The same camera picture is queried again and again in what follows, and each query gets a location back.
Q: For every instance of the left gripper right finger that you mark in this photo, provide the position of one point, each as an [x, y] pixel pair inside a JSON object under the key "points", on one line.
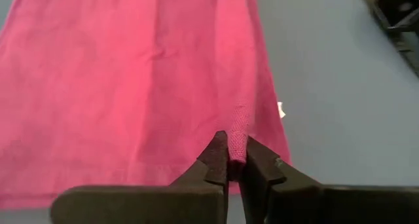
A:
{"points": [[311, 204]]}

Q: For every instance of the pink towel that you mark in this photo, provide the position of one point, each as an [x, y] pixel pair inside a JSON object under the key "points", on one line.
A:
{"points": [[114, 86]]}

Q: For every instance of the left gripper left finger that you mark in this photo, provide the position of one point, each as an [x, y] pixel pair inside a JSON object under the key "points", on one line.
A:
{"points": [[147, 204]]}

